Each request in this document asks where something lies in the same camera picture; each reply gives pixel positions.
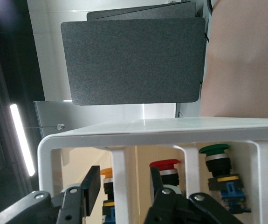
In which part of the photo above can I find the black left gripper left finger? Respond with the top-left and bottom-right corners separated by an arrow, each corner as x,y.
0,165 -> 101,224

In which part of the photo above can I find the green-capped push button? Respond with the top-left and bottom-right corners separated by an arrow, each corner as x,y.
199,144 -> 252,214

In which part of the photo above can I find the long ceiling light tube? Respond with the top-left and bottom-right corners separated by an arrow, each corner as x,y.
9,104 -> 36,177

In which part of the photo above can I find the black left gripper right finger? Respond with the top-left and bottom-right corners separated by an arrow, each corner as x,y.
143,167 -> 244,224

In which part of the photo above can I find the red-capped push button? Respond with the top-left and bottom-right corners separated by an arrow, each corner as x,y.
149,159 -> 180,187

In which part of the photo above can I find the white drawer cabinet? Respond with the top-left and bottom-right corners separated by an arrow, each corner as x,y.
37,116 -> 268,224

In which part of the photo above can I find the yellow-capped push button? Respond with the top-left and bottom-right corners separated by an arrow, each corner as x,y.
100,167 -> 116,224

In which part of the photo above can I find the dark grey felt panel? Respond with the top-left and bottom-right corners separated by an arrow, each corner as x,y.
61,17 -> 206,106
86,1 -> 197,22

